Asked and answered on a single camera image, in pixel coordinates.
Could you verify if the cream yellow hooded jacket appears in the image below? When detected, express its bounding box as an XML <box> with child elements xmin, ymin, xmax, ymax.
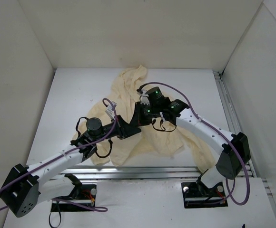
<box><xmin>76</xmin><ymin>66</ymin><xmax>219</xmax><ymax>171</ymax></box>

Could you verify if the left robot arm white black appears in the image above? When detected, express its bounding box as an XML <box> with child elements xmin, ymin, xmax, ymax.
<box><xmin>0</xmin><ymin>115</ymin><xmax>142</xmax><ymax>218</ymax></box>

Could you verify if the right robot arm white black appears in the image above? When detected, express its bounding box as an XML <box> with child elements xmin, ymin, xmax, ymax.
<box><xmin>130</xmin><ymin>86</ymin><xmax>251</xmax><ymax>196</ymax></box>

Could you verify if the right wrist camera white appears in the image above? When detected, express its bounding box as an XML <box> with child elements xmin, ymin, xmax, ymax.
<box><xmin>137</xmin><ymin>89</ymin><xmax>150</xmax><ymax>105</ymax></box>

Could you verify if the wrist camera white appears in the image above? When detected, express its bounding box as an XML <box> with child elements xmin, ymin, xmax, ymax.
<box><xmin>137</xmin><ymin>89</ymin><xmax>150</xmax><ymax>105</ymax></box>
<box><xmin>105</xmin><ymin>101</ymin><xmax>118</xmax><ymax>121</ymax></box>

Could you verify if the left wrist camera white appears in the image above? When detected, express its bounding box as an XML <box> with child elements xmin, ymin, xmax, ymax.
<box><xmin>105</xmin><ymin>101</ymin><xmax>118</xmax><ymax>121</ymax></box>

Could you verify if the aluminium front rail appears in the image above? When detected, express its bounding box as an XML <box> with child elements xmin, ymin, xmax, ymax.
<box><xmin>56</xmin><ymin>166</ymin><xmax>201</xmax><ymax>181</ymax></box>

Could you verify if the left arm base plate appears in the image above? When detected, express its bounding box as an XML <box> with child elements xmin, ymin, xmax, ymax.
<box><xmin>50</xmin><ymin>173</ymin><xmax>97</xmax><ymax>212</ymax></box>

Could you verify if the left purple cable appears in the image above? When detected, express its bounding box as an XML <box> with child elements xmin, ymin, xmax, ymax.
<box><xmin>0</xmin><ymin>98</ymin><xmax>118</xmax><ymax>212</ymax></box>

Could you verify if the purple cable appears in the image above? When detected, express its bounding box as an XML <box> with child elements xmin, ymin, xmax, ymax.
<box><xmin>140</xmin><ymin>82</ymin><xmax>249</xmax><ymax>205</ymax></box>
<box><xmin>0</xmin><ymin>98</ymin><xmax>118</xmax><ymax>212</ymax></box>

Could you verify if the aluminium side rail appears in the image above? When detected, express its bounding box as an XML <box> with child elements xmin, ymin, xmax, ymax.
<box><xmin>213</xmin><ymin>71</ymin><xmax>276</xmax><ymax>218</ymax></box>

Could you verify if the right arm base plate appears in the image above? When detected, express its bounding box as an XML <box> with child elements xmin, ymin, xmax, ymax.
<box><xmin>181</xmin><ymin>182</ymin><xmax>228</xmax><ymax>209</ymax></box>

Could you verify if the black loop cable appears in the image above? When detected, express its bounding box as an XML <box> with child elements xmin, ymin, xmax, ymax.
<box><xmin>49</xmin><ymin>210</ymin><xmax>62</xmax><ymax>227</ymax></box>

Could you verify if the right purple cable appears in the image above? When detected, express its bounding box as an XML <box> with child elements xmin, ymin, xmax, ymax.
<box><xmin>140</xmin><ymin>82</ymin><xmax>249</xmax><ymax>205</ymax></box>

